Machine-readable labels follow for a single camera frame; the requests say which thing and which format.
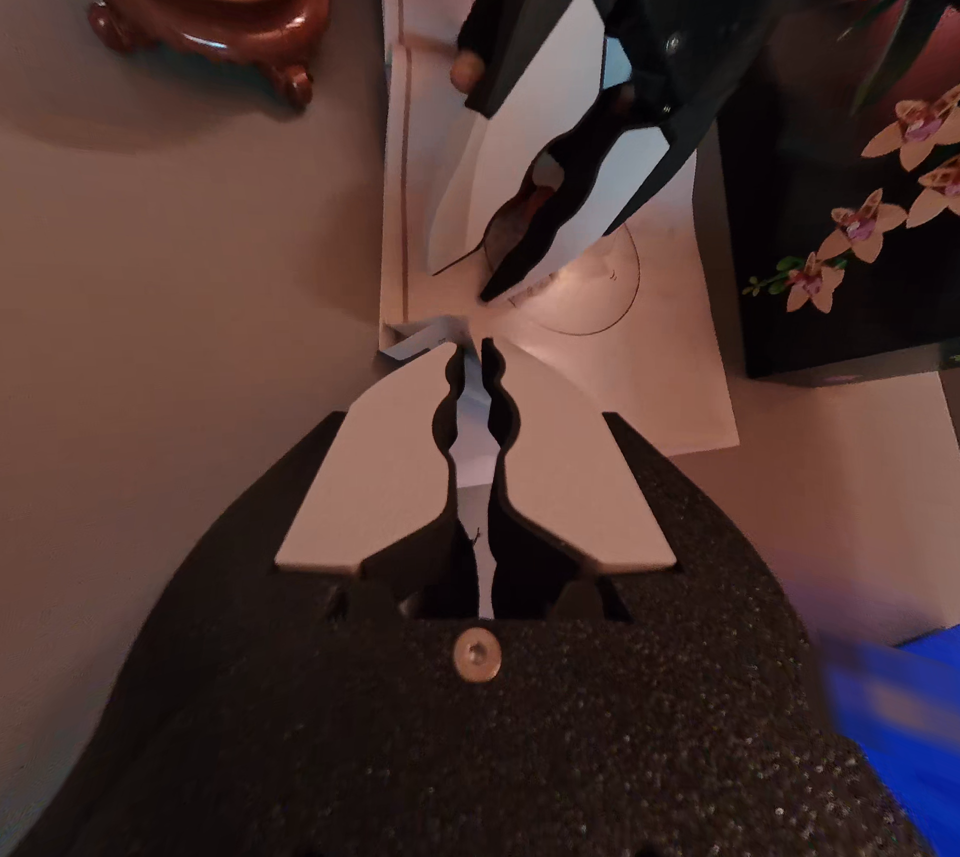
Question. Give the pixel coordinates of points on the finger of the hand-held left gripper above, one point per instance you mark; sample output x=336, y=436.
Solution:
x=615, y=182
x=540, y=92

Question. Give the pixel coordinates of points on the white instruction booklet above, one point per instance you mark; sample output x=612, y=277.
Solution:
x=660, y=369

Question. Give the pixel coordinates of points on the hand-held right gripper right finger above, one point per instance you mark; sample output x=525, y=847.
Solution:
x=577, y=474

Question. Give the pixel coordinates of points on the grey desk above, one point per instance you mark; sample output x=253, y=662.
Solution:
x=150, y=272

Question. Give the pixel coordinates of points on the black orchid set box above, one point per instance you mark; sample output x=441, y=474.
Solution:
x=810, y=302

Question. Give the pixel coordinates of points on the blue plastic bin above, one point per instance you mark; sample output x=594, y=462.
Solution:
x=915, y=722

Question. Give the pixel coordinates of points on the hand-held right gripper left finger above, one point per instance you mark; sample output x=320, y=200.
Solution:
x=367, y=474

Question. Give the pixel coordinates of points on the person's left hand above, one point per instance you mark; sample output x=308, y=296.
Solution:
x=466, y=72

